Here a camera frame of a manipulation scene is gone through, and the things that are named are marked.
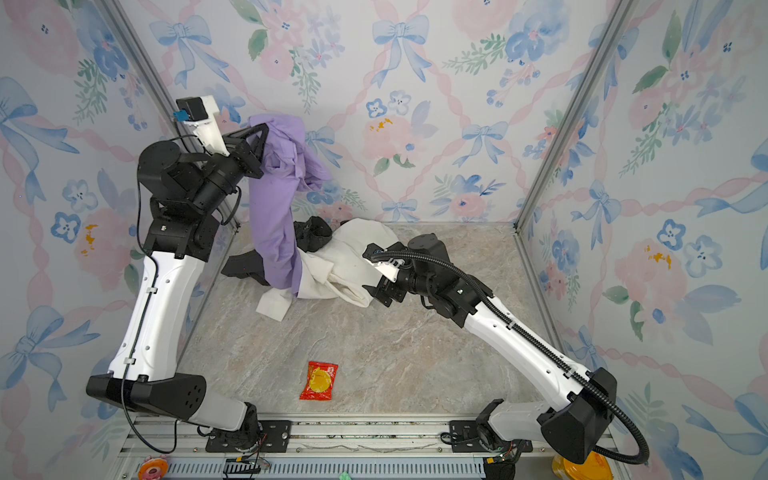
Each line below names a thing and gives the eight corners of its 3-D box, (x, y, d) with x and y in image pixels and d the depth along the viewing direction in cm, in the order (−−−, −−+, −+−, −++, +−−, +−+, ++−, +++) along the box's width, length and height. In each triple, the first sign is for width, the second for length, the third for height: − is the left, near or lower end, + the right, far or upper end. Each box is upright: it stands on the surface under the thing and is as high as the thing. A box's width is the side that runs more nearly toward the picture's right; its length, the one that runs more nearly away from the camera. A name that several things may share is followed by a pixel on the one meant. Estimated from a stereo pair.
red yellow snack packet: (301, 400, 81) (300, 398, 80) (308, 364, 88) (306, 361, 86) (333, 400, 82) (332, 398, 80) (337, 364, 88) (336, 361, 86)
